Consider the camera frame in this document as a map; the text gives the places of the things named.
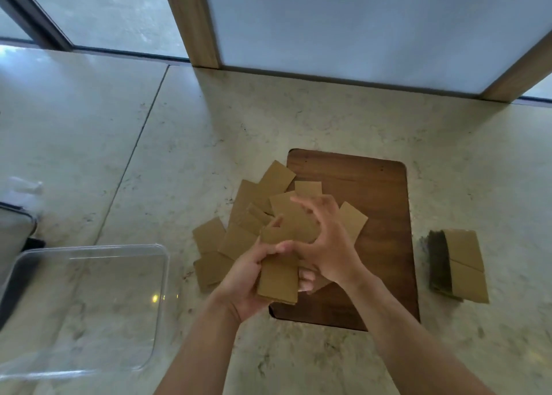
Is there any person's left hand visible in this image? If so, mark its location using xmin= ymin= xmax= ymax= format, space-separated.
xmin=210 ymin=240 xmax=318 ymax=323

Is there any person's right hand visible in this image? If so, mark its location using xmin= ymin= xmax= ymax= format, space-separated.
xmin=275 ymin=194 xmax=377 ymax=288

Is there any brown cardboard strip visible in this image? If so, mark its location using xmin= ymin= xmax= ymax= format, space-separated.
xmin=257 ymin=224 xmax=302 ymax=306

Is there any person's right forearm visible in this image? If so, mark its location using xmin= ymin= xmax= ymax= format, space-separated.
xmin=344 ymin=273 xmax=497 ymax=395

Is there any person's left forearm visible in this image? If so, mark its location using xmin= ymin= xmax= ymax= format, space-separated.
xmin=154 ymin=296 xmax=260 ymax=395

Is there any pile of brown cardboard pieces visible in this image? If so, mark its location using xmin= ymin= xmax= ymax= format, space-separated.
xmin=192 ymin=160 xmax=368 ymax=295

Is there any dark wooden board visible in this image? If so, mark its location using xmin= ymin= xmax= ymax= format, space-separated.
xmin=268 ymin=149 xmax=421 ymax=332

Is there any stack of folded cardboard sleeves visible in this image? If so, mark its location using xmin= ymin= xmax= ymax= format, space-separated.
xmin=426 ymin=229 xmax=490 ymax=304

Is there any clear plastic container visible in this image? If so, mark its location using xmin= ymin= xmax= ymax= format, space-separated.
xmin=0 ymin=243 xmax=170 ymax=383

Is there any white frosted panel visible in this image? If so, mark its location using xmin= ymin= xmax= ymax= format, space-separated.
xmin=202 ymin=0 xmax=552 ymax=95

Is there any dark grey tray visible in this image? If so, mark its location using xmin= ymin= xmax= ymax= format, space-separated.
xmin=0 ymin=203 xmax=46 ymax=327

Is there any light wooden post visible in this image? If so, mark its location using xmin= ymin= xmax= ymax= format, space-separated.
xmin=480 ymin=30 xmax=552 ymax=103
xmin=159 ymin=0 xmax=221 ymax=70

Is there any black window frame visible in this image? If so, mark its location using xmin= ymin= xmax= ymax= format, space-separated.
xmin=0 ymin=0 xmax=73 ymax=51

